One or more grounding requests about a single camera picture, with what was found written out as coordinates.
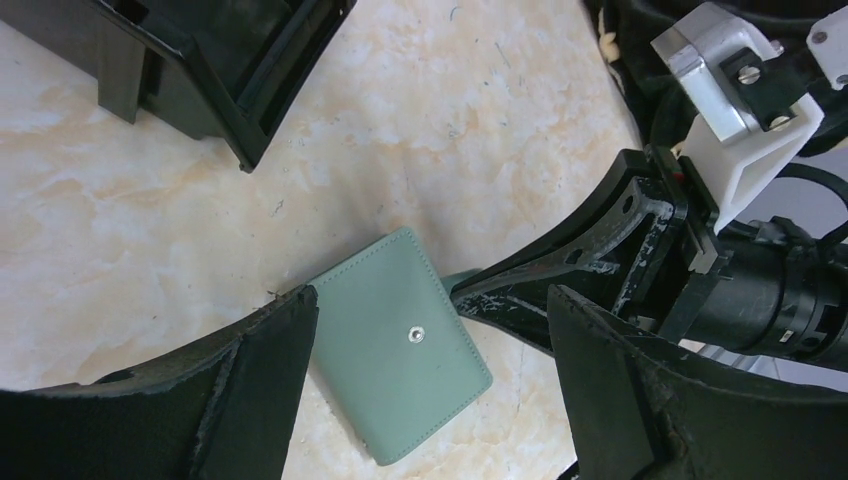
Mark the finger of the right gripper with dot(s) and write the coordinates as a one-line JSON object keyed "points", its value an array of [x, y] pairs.
{"points": [[553, 307], [597, 227]]}

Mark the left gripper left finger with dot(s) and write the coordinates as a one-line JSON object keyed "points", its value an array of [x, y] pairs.
{"points": [[221, 407]]}

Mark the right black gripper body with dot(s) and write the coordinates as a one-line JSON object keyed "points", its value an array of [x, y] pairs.
{"points": [[675, 258]]}

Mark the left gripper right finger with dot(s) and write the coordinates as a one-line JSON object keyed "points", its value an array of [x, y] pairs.
{"points": [[641, 407]]}

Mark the green card holder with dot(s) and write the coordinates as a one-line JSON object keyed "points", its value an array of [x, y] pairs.
{"points": [[391, 348]]}

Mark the black plastic box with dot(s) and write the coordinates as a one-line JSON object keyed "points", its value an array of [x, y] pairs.
{"points": [[223, 69]]}

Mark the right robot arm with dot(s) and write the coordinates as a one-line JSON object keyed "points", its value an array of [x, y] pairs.
{"points": [[783, 293]]}

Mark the black floral blanket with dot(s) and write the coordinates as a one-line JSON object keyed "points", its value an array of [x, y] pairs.
{"points": [[662, 112]]}

